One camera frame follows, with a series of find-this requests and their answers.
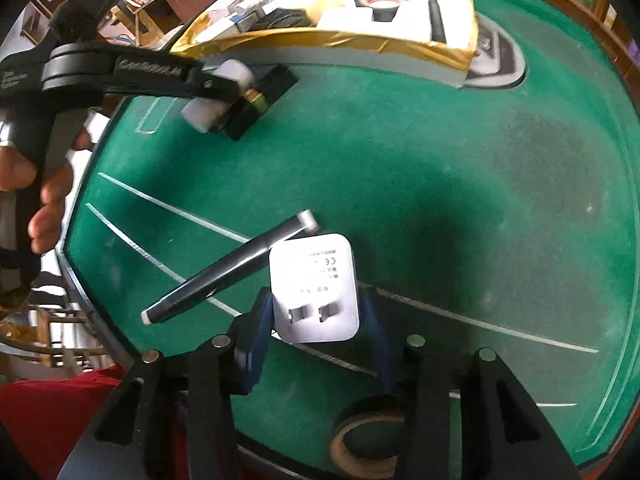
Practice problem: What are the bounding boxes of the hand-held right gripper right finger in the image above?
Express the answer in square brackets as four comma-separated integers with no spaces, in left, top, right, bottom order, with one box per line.
[359,287,583,480]

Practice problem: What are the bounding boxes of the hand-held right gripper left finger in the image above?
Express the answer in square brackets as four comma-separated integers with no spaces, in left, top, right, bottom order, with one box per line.
[60,287,275,480]

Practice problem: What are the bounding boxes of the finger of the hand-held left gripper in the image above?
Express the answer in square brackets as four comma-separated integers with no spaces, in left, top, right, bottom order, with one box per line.
[99,54,247,107]

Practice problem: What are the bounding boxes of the white plastic bottle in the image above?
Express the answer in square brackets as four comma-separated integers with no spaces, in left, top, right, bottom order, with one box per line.
[181,59,258,134]

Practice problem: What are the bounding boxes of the white charger plug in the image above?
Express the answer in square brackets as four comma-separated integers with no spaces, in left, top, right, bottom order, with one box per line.
[269,233,361,344]

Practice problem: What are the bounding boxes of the blue white medicine box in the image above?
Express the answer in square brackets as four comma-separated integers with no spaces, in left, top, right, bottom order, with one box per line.
[227,12,267,36]

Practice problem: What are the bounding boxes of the black gold-trimmed box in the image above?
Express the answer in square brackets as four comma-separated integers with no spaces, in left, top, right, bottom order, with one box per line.
[220,64,299,142]

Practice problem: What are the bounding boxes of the white foam box yellow tape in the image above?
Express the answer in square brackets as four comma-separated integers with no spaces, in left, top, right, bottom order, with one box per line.
[170,0,478,92]

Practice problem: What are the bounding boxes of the person's left hand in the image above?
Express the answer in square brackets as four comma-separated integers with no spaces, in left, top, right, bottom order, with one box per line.
[0,127,94,257]

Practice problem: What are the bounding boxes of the black pen white ends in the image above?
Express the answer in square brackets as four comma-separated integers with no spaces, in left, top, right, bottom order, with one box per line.
[141,210,319,325]

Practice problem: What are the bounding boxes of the white cardboard box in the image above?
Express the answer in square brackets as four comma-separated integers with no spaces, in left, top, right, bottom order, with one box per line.
[207,0,261,17]

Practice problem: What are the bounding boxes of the black beige tape roll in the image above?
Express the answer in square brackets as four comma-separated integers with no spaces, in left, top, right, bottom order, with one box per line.
[329,394,451,478]

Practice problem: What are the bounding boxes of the black flat case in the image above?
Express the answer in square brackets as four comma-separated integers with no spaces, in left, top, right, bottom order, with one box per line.
[250,6,313,31]

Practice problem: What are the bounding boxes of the wooden chair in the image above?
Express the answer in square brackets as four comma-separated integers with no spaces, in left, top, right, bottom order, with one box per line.
[0,305,108,378]

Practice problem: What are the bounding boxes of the red cloth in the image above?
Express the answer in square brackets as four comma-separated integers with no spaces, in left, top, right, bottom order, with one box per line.
[0,365,131,480]

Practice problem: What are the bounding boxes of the grey oval device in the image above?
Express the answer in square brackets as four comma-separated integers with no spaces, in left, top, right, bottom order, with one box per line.
[462,12,528,92]

